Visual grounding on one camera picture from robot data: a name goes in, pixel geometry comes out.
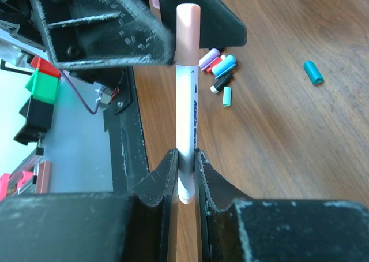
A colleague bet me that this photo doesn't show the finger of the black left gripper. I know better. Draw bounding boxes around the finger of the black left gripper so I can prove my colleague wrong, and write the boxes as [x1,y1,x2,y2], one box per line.
[159,0,247,49]
[30,0,175,70]

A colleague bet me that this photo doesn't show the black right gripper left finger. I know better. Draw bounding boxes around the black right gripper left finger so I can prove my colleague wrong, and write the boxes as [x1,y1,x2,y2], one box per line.
[1,149,179,261]

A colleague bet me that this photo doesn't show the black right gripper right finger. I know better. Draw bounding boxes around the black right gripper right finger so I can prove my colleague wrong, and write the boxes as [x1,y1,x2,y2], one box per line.
[194,150,368,261]

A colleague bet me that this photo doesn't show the purple highlighter cap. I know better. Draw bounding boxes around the purple highlighter cap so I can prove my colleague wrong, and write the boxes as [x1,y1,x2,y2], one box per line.
[198,48,220,71]

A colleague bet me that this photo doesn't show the light blue marker cap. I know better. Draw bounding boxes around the light blue marker cap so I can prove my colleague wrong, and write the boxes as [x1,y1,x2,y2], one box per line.
[212,55,237,79]

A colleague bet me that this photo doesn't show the green marker cap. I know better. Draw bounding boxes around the green marker cap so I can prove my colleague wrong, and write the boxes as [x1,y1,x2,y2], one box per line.
[222,86,232,107]

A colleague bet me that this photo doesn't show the teal marker cap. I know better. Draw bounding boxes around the teal marker cap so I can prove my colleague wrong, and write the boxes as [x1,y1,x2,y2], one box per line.
[303,61,324,85]

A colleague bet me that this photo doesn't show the purple highlighter marker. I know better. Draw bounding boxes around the purple highlighter marker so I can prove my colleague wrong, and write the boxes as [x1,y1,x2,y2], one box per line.
[149,0,161,22]

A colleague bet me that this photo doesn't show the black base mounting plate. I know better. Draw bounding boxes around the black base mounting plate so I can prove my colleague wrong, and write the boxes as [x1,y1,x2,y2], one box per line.
[104,67,149,193]

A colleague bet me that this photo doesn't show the red green black blocks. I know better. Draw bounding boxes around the red green black blocks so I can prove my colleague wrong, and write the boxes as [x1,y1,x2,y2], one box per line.
[14,56,61,145]

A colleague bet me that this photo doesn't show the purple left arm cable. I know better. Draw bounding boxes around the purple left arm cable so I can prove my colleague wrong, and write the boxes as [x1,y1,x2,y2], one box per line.
[59,68,101,115]

